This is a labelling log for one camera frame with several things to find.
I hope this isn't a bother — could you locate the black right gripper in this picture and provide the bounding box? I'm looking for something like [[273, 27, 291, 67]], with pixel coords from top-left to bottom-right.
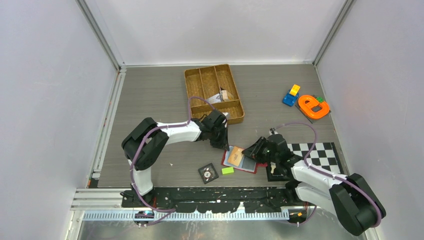
[[242, 136, 280, 165]]

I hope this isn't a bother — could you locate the gold orange credit card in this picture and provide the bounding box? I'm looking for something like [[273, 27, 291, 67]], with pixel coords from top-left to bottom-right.
[[227, 146, 244, 167]]

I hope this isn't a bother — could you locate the red leather card holder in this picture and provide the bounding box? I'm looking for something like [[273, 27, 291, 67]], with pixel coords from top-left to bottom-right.
[[221, 145, 268, 174]]

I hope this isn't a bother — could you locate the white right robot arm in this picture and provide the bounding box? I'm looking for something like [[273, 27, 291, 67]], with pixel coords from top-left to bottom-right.
[[242, 133, 387, 236]]

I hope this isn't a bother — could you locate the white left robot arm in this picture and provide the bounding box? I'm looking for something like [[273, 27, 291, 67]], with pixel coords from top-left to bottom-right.
[[121, 109, 230, 207]]

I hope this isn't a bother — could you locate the wooden chess piece lower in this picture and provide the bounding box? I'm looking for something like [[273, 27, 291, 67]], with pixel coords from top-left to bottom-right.
[[270, 165, 276, 175]]

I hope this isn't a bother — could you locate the green rectangular block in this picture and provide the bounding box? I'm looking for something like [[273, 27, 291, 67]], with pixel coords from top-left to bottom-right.
[[221, 167, 235, 175]]

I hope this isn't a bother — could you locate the woven wicker divided tray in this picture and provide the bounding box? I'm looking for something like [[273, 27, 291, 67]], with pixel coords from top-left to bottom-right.
[[184, 64, 245, 125]]

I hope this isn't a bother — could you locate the poker chip in black case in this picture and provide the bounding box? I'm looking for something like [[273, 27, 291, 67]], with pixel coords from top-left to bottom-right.
[[198, 163, 219, 184]]

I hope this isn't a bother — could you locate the blue toy brick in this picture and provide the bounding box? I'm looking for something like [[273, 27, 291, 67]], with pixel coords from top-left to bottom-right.
[[282, 92, 300, 107]]

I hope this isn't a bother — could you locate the black white chessboard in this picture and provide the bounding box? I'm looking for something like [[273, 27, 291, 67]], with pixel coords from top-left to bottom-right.
[[265, 142, 344, 182]]

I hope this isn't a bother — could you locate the yellow toy brick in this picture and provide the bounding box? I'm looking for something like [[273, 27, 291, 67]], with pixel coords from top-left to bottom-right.
[[289, 84, 301, 97]]

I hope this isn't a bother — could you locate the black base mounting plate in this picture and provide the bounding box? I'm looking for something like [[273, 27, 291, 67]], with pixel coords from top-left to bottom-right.
[[120, 186, 316, 214]]

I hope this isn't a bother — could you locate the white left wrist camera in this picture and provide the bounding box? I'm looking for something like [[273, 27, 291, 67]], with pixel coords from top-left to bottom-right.
[[223, 112, 230, 120]]

